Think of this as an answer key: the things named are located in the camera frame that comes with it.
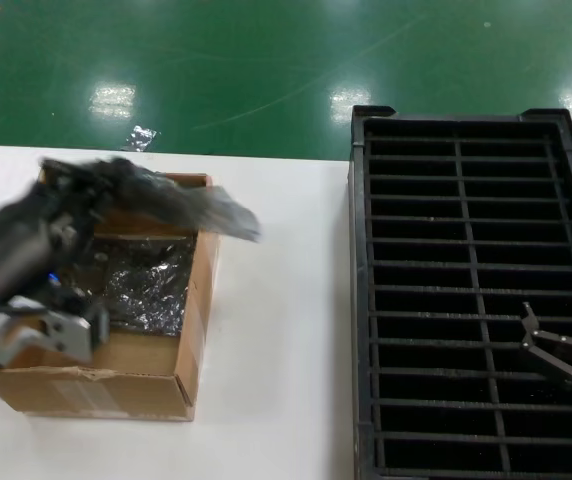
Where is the brown cardboard box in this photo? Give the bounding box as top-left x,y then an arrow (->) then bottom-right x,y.
0,168 -> 222,424

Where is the crumpled silver bag scrap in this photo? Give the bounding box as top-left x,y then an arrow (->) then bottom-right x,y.
120,125 -> 160,153

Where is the black slotted plastic container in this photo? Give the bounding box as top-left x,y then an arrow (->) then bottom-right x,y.
346,104 -> 572,480

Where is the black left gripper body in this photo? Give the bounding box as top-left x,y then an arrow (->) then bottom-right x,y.
0,179 -> 95,307

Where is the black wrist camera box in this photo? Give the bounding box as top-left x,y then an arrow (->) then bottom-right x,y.
65,294 -> 111,351

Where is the silver camera mount bracket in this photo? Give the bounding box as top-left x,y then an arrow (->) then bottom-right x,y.
0,299 -> 95,372

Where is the grey antistatic bag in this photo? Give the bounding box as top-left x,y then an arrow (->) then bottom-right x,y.
40,157 -> 263,245

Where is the bagged graphics cards pile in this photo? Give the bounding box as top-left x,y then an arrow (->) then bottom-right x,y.
88,234 -> 198,337

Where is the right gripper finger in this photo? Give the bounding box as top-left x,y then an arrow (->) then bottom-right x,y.
518,301 -> 572,392

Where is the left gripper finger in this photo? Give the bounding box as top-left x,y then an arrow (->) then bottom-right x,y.
39,158 -> 103,195
58,191 -> 113,227

